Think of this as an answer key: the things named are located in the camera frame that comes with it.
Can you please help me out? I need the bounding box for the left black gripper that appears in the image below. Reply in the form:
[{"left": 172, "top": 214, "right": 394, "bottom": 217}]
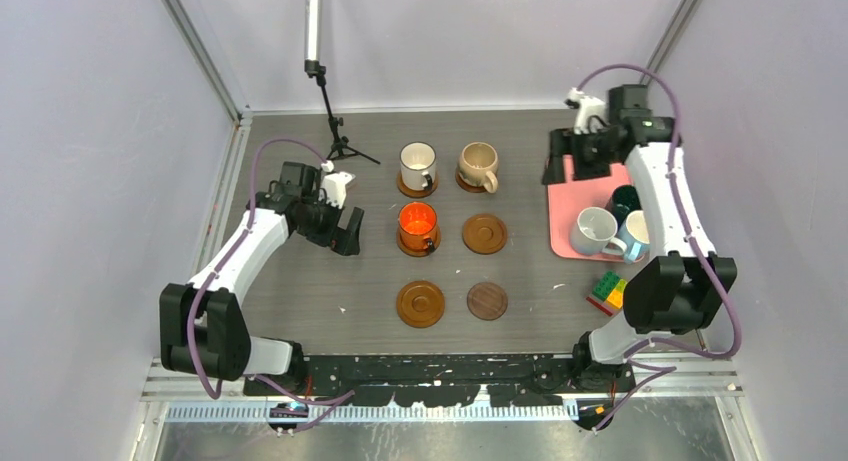
[{"left": 297, "top": 191, "right": 362, "bottom": 256}]

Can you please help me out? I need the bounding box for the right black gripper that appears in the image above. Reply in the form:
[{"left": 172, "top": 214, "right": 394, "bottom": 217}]
[{"left": 543, "top": 125, "right": 620, "bottom": 185}]

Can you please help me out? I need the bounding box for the pink plastic tray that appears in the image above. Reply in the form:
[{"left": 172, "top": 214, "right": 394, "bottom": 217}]
[{"left": 547, "top": 156, "right": 634, "bottom": 263}]

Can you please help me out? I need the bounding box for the brown wooden coaster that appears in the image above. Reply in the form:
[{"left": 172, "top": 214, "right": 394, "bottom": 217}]
[
  {"left": 455, "top": 171, "right": 487, "bottom": 193},
  {"left": 396, "top": 171, "right": 440, "bottom": 200},
  {"left": 396, "top": 280, "right": 445, "bottom": 329},
  {"left": 462, "top": 213, "right": 508, "bottom": 255},
  {"left": 396, "top": 229, "right": 442, "bottom": 257}
]

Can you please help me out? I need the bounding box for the dark green ceramic mug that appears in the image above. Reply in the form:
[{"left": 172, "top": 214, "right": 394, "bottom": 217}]
[{"left": 605, "top": 184, "right": 642, "bottom": 226}]

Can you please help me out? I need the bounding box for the orange ceramic mug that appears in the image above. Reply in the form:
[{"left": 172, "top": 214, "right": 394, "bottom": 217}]
[{"left": 397, "top": 202, "right": 439, "bottom": 249}]

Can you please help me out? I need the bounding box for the white ceramic mug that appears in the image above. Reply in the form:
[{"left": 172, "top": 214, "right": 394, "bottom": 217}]
[{"left": 569, "top": 207, "right": 627, "bottom": 257}]

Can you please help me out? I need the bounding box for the beige ceramic mug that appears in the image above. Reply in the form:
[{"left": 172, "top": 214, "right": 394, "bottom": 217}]
[{"left": 458, "top": 142, "right": 499, "bottom": 193}]

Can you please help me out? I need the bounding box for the light blue ceramic mug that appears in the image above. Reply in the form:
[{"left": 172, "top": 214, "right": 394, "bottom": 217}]
[{"left": 617, "top": 210, "right": 650, "bottom": 264}]

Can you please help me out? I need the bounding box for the cream ceramic mug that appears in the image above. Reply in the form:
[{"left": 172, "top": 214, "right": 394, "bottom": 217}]
[{"left": 399, "top": 142, "right": 437, "bottom": 192}]

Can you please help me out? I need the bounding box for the dark walnut wooden coaster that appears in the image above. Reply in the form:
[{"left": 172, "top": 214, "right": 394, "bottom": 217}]
[{"left": 466, "top": 282, "right": 508, "bottom": 321}]

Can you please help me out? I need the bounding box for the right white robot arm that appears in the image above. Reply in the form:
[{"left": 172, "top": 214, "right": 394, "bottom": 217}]
[{"left": 542, "top": 84, "right": 737, "bottom": 392}]

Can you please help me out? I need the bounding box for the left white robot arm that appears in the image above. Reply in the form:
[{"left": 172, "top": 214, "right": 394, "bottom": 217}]
[{"left": 159, "top": 161, "right": 364, "bottom": 395}]

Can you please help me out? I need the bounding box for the colourful cube block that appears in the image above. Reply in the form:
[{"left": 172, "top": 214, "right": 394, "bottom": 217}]
[{"left": 586, "top": 271, "right": 628, "bottom": 317}]

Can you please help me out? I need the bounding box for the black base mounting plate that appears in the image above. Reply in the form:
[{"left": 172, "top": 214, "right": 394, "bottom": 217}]
[{"left": 270, "top": 354, "right": 635, "bottom": 407}]

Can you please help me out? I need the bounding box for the black tripod with silver pole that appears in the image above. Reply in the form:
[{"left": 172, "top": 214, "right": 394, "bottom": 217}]
[{"left": 303, "top": 0, "right": 382, "bottom": 165}]

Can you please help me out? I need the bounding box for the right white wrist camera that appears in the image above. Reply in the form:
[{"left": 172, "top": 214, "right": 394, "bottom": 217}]
[{"left": 565, "top": 87, "right": 607, "bottom": 134}]

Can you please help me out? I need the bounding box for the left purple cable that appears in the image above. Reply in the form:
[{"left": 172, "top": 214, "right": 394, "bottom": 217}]
[{"left": 185, "top": 137, "right": 358, "bottom": 434}]

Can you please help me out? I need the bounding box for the purple cable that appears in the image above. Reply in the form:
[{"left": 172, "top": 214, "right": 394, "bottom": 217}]
[
  {"left": 185, "top": 137, "right": 358, "bottom": 434},
  {"left": 574, "top": 64, "right": 743, "bottom": 434}
]

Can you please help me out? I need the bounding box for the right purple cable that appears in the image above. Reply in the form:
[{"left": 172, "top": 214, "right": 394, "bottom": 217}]
[{"left": 574, "top": 64, "right": 743, "bottom": 434}]

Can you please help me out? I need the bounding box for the aluminium frame rail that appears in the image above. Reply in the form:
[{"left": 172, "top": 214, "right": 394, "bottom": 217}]
[{"left": 140, "top": 353, "right": 745, "bottom": 425}]

